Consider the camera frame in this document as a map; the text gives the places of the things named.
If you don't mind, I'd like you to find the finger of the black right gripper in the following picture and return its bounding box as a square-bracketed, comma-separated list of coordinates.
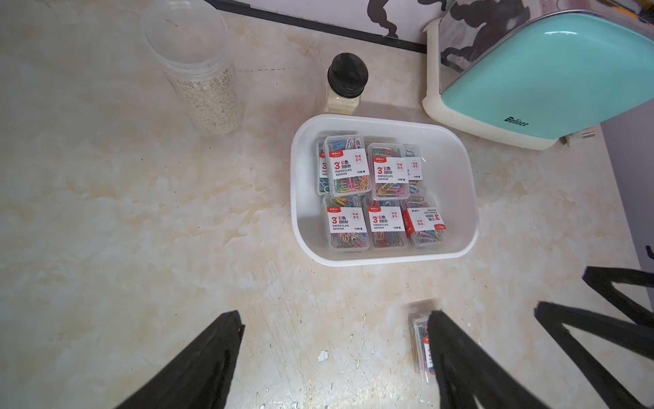
[534, 302, 653, 408]
[581, 266, 654, 328]

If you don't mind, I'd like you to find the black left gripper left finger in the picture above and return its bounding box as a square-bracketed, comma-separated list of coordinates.
[119, 310, 245, 408]

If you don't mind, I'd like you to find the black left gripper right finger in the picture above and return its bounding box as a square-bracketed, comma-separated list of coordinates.
[427, 310, 546, 408]

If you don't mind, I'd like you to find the paper clip box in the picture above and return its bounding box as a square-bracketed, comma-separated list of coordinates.
[408, 299, 436, 383]
[367, 142, 410, 200]
[323, 135, 372, 197]
[321, 194, 371, 252]
[363, 194, 408, 250]
[315, 138, 330, 196]
[401, 194, 446, 248]

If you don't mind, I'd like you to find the paper clip box side-left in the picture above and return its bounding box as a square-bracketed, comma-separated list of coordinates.
[404, 144, 424, 194]

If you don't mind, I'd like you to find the white plastic storage box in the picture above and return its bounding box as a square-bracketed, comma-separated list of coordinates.
[291, 114, 480, 267]

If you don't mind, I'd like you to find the mint green toaster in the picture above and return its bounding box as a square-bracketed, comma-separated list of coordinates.
[422, 1, 653, 150]

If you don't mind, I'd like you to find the black-lidded spice bottle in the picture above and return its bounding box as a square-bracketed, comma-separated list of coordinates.
[325, 53, 369, 115]

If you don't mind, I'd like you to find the clear jar of oats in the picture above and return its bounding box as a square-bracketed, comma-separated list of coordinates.
[141, 1, 243, 135]

